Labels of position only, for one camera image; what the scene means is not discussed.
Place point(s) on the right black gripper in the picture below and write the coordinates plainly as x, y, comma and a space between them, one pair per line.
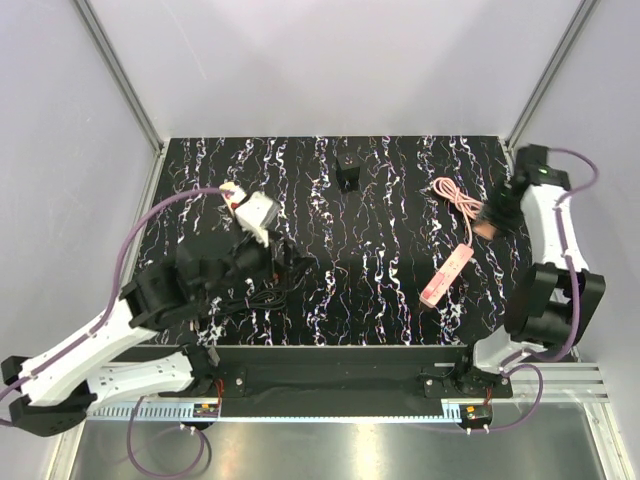
490, 213

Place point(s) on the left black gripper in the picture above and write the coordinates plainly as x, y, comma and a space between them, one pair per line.
278, 271

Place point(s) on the pink power strip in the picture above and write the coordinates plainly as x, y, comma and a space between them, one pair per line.
446, 275

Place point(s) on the pink plug adapter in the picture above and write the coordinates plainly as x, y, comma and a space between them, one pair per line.
486, 230

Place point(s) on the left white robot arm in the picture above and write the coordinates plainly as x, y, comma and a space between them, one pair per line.
58, 389

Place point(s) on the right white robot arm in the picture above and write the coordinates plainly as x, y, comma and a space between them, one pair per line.
556, 297

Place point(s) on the white red-socket power strip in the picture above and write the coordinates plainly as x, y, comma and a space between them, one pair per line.
233, 195

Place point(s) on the black cube socket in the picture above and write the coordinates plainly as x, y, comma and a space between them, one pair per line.
348, 168

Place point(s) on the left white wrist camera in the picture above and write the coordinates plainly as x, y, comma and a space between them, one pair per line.
255, 215

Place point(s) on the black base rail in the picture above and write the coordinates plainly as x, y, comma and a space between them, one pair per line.
353, 382

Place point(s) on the white slotted cable duct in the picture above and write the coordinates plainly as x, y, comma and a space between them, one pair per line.
148, 411

